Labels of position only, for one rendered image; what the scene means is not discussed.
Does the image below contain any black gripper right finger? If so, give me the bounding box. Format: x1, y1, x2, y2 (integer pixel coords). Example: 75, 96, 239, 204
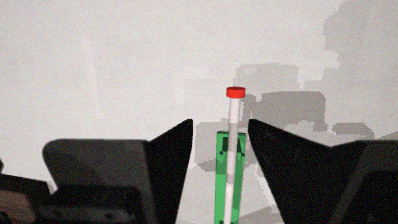
248, 119, 398, 224

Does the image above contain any green l-shaped bracket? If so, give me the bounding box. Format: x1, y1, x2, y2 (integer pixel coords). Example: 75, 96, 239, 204
214, 131, 246, 224

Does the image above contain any white tapered pin with red cap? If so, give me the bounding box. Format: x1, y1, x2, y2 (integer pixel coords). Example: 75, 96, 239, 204
224, 87, 246, 224

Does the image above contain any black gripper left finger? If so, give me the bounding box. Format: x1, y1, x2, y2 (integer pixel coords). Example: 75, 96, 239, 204
42, 119, 193, 224

